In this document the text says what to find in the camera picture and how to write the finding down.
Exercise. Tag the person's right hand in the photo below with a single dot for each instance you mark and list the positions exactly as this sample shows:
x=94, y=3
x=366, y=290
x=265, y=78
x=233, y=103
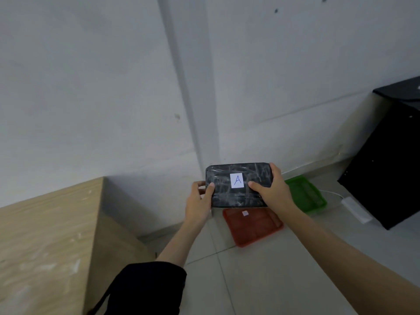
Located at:
x=275, y=193

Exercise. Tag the person's left hand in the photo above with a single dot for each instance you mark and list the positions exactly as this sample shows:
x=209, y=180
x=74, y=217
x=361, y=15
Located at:
x=197, y=207

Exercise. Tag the person's right thumb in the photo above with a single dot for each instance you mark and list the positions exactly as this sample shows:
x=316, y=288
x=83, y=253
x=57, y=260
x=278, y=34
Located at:
x=260, y=187

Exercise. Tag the person's left thumb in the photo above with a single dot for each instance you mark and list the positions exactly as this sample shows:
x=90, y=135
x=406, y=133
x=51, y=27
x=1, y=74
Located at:
x=210, y=192

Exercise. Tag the black tape-wrapped box with label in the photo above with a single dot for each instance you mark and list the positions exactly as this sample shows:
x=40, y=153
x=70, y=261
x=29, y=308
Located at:
x=239, y=186

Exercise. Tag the person's right forearm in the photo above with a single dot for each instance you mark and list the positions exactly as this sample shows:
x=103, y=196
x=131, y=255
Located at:
x=347, y=259

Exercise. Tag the person's left forearm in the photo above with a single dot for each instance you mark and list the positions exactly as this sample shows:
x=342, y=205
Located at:
x=182, y=241

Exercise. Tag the red plastic tray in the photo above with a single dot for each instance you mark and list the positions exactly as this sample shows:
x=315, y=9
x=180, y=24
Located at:
x=252, y=226

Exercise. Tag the green plastic tray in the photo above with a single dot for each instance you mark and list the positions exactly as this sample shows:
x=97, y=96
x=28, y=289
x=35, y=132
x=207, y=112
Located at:
x=306, y=194

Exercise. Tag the white power strip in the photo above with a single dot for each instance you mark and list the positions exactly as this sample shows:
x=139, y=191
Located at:
x=356, y=209

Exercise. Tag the black sleeve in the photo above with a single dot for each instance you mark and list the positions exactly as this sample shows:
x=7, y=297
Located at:
x=144, y=288

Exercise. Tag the black cabinet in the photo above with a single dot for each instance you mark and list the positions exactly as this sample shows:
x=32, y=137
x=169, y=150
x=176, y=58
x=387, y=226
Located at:
x=384, y=160

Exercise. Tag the light wooden table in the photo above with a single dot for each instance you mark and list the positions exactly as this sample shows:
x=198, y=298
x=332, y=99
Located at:
x=49, y=249

